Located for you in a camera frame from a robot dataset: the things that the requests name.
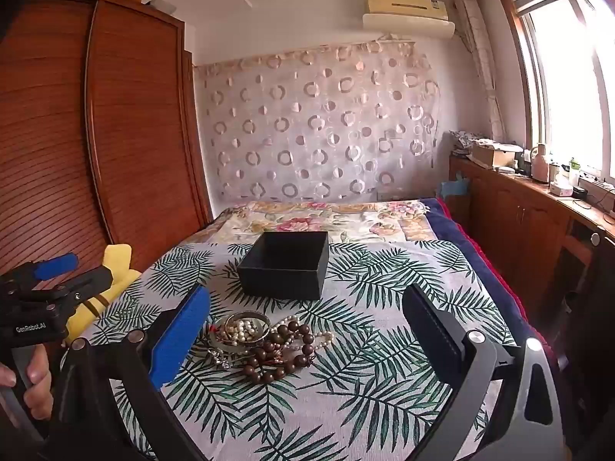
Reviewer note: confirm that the person's left hand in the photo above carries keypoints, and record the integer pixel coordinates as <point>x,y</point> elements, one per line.
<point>41,389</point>

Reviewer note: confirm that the black box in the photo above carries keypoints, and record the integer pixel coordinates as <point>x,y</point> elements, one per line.
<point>281,283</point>

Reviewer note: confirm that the blue plastic bag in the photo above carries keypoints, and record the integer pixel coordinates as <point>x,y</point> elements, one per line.
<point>454,187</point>

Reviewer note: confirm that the blue blanket with red edge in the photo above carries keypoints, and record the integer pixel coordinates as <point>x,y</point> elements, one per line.
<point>456,230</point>

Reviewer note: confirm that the circle print wall curtain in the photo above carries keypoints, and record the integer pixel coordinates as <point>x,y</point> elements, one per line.
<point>312,120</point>

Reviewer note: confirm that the long wooden cabinet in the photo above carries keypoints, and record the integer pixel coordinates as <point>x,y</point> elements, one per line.
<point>519,230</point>

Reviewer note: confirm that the cardboard box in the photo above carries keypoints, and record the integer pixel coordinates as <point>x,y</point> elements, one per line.
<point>495,154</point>

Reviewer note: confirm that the floral blanket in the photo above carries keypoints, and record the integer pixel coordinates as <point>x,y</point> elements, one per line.
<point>298,216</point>

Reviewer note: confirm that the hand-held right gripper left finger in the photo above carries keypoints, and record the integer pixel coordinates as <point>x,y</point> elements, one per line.
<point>180,336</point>

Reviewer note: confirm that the leaf print cloth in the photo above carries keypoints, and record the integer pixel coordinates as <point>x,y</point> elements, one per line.
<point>365,394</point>

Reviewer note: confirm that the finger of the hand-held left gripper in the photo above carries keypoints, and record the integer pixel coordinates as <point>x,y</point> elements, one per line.
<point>55,264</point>
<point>89,281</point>

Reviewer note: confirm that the window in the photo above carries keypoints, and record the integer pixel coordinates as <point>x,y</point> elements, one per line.
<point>562,72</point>

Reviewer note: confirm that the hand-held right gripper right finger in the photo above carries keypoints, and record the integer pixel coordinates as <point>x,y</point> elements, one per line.
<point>432,333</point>

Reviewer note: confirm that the green bottle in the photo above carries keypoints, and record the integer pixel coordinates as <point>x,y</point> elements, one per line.
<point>574,173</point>

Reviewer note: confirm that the patterned cloth pile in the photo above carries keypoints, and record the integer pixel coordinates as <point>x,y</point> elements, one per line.
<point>463,140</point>

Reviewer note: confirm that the wooden wardrobe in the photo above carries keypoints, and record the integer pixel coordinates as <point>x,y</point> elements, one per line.
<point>134,129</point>

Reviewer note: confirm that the white lace window curtain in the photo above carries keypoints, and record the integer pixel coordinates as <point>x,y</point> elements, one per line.
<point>480,57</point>

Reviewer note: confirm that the silver bangle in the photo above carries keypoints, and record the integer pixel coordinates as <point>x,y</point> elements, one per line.
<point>229,341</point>

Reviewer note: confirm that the tissue box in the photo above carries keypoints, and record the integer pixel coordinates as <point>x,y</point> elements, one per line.
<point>561,189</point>

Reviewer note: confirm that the wall air conditioner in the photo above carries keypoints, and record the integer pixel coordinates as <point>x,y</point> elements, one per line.
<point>408,14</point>

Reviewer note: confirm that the silver ornate hairpin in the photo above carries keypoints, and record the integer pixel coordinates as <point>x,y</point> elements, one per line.
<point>218,353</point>

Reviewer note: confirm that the yellow plush toy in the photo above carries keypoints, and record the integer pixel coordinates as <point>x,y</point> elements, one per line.
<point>117,261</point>

